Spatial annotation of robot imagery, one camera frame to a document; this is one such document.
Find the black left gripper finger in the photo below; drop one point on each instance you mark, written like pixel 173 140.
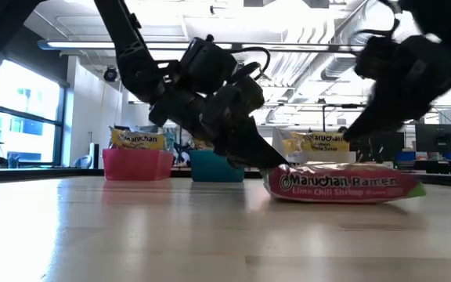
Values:
pixel 255 150
pixel 222 148

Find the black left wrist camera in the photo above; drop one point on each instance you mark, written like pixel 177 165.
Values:
pixel 206 64

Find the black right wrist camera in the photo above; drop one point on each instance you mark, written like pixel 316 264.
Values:
pixel 376 56

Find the blue-edged ramen noodle pack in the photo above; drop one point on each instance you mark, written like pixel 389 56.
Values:
pixel 137 140

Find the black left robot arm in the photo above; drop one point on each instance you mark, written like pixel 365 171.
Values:
pixel 127 47

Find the pink plastic bin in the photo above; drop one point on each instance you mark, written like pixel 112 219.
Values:
pixel 137 166

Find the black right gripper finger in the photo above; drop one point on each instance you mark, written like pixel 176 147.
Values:
pixel 374 121

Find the ceiling strip light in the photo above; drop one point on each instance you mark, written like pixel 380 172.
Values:
pixel 76 45

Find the black ceiling camera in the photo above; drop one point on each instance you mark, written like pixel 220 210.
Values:
pixel 110 74

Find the teal plastic bin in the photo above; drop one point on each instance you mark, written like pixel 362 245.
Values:
pixel 206 171

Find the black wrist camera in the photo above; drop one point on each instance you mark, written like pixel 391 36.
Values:
pixel 376 56
pixel 206 64

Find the large window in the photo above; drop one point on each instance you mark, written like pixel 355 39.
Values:
pixel 26 109

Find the black monitor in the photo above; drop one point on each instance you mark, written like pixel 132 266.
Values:
pixel 386 148
pixel 439 137

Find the pink-green lime chili ramen pack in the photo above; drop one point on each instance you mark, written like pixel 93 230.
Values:
pixel 343 184
pixel 200 145

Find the yellow creamy chicken ramen pack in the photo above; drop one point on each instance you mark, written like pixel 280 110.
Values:
pixel 319 143

